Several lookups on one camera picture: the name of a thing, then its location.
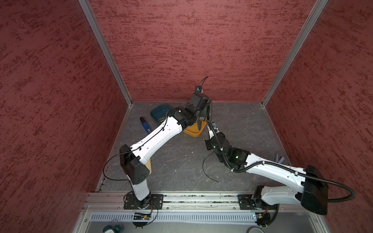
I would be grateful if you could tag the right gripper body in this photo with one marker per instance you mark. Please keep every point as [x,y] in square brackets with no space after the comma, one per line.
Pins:
[210,146]

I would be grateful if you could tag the yellow calculator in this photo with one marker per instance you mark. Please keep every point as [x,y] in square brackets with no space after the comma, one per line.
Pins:
[149,166]

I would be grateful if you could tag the teal object below rail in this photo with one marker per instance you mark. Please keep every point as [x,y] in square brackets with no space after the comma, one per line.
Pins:
[113,227]

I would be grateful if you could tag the left corner aluminium post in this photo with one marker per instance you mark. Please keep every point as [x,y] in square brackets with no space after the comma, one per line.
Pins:
[94,25]

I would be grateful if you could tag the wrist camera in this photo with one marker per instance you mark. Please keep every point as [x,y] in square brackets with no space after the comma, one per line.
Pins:
[198,89]
[212,129]

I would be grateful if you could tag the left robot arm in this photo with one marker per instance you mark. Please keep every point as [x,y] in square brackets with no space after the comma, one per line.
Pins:
[133,159]

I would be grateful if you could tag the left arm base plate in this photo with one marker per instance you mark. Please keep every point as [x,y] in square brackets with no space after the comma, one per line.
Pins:
[152,201]

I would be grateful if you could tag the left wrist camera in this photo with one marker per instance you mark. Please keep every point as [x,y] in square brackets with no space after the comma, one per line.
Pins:
[198,89]

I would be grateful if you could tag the aluminium front rail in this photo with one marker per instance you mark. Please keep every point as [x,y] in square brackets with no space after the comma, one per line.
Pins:
[172,202]

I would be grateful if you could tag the teal plastic bin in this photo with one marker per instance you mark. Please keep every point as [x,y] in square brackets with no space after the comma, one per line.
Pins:
[161,113]

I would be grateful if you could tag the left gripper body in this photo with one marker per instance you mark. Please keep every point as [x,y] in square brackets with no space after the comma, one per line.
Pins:
[202,113]

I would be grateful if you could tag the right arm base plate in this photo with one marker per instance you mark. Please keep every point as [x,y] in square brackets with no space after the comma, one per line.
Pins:
[247,202]

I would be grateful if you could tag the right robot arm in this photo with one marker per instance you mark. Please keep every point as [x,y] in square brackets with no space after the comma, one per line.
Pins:
[304,187]

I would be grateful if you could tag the small blue grey clip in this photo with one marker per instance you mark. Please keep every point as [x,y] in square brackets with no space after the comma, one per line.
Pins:
[279,159]

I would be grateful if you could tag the right corner aluminium post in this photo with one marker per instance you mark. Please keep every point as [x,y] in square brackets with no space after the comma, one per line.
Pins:
[299,41]

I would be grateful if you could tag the grey perforated cable spool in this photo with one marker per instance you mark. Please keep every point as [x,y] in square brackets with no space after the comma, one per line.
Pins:
[208,117]

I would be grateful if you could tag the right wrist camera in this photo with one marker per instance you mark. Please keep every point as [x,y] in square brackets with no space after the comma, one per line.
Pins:
[212,129]

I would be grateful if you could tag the yellow plastic bin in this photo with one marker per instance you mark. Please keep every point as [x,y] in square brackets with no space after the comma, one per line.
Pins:
[194,131]

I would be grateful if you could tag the corner aluminium post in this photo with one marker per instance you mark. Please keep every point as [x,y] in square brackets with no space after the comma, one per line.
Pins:
[94,25]
[299,41]

